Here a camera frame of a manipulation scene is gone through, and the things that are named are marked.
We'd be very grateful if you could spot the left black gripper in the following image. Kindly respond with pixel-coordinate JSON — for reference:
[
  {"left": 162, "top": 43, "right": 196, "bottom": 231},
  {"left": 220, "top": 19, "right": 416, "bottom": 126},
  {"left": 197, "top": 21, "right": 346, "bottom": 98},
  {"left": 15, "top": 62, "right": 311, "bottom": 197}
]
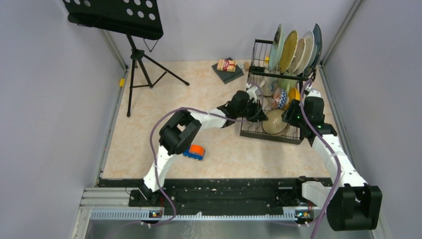
[{"left": 236, "top": 99, "right": 268, "bottom": 123}]

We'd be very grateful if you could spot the yellow bowl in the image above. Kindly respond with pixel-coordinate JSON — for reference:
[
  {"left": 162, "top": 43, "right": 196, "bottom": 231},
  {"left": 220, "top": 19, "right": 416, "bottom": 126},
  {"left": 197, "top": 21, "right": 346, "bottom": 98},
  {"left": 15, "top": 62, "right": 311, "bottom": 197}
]
[{"left": 286, "top": 88, "right": 300, "bottom": 108}]

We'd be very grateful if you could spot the beige mug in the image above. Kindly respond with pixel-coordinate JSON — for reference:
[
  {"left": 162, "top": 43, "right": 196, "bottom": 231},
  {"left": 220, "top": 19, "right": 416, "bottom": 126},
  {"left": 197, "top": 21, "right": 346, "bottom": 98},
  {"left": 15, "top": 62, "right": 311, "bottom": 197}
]
[{"left": 259, "top": 76, "right": 279, "bottom": 97}]

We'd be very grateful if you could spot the light green mug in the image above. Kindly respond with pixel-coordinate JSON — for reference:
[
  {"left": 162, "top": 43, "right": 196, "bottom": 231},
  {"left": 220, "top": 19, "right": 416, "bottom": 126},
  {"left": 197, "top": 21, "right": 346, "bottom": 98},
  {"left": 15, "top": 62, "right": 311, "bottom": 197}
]
[{"left": 278, "top": 78, "right": 297, "bottom": 94}]

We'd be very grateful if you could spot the red patterned brown bowl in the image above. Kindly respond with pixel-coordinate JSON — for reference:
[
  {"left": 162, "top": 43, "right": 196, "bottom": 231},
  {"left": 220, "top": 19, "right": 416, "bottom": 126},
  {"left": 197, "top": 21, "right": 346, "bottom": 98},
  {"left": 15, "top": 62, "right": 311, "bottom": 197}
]
[{"left": 271, "top": 87, "right": 289, "bottom": 110}]

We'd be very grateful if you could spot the black wire dish rack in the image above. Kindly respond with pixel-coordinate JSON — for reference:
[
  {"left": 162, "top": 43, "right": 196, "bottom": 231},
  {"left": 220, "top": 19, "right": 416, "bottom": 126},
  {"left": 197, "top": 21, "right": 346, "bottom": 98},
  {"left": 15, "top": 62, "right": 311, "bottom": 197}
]
[{"left": 240, "top": 39, "right": 316, "bottom": 145}]

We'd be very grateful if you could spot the brown speckled cream bowl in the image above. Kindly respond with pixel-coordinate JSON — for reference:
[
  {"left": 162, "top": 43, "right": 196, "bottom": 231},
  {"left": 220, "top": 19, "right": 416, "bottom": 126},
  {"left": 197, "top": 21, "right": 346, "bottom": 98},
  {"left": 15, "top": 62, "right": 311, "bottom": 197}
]
[{"left": 262, "top": 109, "right": 290, "bottom": 135}]

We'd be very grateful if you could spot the yellow-rimmed patterned plate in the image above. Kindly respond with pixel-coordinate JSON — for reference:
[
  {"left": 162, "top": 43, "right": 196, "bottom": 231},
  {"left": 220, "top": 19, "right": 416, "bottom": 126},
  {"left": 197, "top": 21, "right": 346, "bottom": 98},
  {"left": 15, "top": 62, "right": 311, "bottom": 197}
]
[{"left": 279, "top": 30, "right": 299, "bottom": 74}]

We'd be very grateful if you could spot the cream floral ceramic plate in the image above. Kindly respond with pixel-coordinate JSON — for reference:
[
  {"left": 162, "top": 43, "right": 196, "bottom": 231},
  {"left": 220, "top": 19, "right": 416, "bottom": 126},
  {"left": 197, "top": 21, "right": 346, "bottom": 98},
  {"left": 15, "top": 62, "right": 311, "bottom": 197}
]
[{"left": 287, "top": 38, "right": 306, "bottom": 75}]

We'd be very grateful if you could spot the blue orange toy car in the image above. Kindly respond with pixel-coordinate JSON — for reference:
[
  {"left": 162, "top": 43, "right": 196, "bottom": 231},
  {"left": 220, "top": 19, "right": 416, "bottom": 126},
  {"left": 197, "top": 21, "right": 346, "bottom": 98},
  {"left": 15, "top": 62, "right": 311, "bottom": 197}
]
[{"left": 183, "top": 144, "right": 206, "bottom": 161}]

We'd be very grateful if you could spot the light green round plate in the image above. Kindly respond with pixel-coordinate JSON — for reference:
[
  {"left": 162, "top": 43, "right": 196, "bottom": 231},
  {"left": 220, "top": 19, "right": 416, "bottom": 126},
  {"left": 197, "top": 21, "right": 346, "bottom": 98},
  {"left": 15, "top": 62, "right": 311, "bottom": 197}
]
[{"left": 268, "top": 23, "right": 285, "bottom": 72}]

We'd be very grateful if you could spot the teal square plate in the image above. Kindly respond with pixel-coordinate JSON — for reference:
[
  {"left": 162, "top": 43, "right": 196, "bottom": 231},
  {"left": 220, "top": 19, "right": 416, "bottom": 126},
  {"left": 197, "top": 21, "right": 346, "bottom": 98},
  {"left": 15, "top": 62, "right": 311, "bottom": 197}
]
[{"left": 305, "top": 23, "right": 322, "bottom": 77}]

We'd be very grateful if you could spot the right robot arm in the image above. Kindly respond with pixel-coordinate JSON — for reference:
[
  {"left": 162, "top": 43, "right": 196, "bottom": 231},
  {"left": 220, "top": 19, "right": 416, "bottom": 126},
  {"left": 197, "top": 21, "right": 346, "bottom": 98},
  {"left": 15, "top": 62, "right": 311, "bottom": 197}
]
[{"left": 282, "top": 96, "right": 383, "bottom": 231}]

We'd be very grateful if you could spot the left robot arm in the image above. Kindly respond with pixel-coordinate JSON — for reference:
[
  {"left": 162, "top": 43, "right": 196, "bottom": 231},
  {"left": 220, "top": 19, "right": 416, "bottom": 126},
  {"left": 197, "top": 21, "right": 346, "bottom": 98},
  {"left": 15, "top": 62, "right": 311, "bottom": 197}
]
[{"left": 139, "top": 86, "right": 267, "bottom": 206}]

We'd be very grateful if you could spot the wooden blocks stack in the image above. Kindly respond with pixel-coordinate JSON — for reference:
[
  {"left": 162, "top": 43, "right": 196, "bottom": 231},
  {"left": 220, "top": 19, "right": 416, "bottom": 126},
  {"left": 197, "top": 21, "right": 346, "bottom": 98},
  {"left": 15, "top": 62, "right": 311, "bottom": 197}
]
[{"left": 216, "top": 59, "right": 237, "bottom": 72}]

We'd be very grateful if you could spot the black music stand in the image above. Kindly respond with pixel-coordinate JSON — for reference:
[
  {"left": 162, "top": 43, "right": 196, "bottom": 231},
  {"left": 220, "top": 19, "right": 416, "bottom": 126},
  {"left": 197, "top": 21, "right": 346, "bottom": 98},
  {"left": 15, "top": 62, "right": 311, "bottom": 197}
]
[{"left": 64, "top": 0, "right": 189, "bottom": 117}]

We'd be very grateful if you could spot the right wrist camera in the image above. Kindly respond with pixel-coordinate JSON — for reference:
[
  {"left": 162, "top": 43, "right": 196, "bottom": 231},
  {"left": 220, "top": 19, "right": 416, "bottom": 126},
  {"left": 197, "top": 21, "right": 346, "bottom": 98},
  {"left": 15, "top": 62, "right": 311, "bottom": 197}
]
[{"left": 304, "top": 88, "right": 322, "bottom": 98}]

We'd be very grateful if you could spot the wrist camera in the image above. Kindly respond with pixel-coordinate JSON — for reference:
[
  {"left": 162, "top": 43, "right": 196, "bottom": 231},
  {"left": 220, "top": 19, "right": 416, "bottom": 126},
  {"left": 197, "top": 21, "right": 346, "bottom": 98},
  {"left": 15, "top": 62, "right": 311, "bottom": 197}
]
[
  {"left": 246, "top": 82, "right": 261, "bottom": 103},
  {"left": 304, "top": 88, "right": 322, "bottom": 98}
]

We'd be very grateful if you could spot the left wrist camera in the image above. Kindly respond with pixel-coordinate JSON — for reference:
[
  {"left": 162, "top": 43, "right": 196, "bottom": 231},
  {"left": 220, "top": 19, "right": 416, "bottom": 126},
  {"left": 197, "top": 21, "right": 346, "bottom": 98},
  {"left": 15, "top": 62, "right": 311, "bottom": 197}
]
[{"left": 246, "top": 82, "right": 261, "bottom": 103}]

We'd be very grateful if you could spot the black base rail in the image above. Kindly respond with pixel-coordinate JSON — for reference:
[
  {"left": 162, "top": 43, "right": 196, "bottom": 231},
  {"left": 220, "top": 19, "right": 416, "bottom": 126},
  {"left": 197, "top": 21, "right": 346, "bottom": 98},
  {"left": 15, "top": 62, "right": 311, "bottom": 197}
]
[{"left": 79, "top": 177, "right": 380, "bottom": 226}]

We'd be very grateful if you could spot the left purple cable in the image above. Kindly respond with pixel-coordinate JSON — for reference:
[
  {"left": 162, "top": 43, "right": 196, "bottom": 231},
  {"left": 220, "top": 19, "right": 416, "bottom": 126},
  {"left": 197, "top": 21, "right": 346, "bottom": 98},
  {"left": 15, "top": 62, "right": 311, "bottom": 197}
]
[{"left": 149, "top": 82, "right": 265, "bottom": 228}]

